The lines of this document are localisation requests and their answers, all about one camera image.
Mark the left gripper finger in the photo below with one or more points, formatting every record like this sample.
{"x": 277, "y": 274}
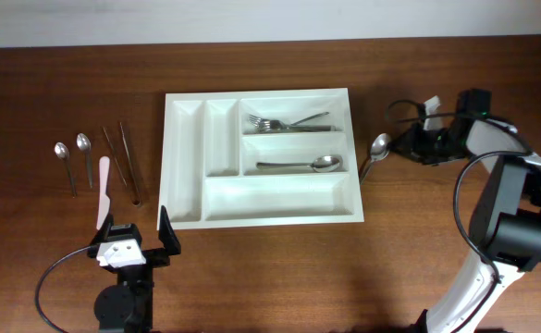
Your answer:
{"x": 102, "y": 233}
{"x": 166, "y": 233}

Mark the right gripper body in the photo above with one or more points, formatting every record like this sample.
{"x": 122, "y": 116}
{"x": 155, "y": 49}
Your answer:
{"x": 427, "y": 144}

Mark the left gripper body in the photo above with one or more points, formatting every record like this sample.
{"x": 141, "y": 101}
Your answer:
{"x": 155, "y": 258}

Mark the metal tweezers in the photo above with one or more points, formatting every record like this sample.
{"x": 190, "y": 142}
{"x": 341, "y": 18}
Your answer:
{"x": 124, "y": 164}

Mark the large spoon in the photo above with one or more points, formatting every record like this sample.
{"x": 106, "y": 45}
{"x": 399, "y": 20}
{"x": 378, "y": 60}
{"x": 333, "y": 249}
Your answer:
{"x": 376, "y": 152}
{"x": 321, "y": 164}

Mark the fork black handle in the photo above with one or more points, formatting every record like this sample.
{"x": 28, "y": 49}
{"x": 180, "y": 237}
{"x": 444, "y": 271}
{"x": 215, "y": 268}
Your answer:
{"x": 300, "y": 122}

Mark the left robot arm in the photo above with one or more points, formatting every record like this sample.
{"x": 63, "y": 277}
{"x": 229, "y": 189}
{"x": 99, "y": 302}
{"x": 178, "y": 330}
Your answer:
{"x": 127, "y": 306}

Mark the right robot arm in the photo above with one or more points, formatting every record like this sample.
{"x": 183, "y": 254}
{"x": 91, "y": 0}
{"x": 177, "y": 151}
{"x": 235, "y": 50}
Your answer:
{"x": 496, "y": 203}

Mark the small teaspoon far left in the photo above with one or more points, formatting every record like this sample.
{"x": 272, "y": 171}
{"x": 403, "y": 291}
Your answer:
{"x": 62, "y": 153}

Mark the small teaspoon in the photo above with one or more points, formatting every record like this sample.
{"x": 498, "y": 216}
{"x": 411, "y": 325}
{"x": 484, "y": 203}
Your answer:
{"x": 85, "y": 147}
{"x": 62, "y": 153}

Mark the white cutlery tray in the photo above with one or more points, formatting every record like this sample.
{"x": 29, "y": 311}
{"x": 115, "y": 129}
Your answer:
{"x": 210, "y": 149}

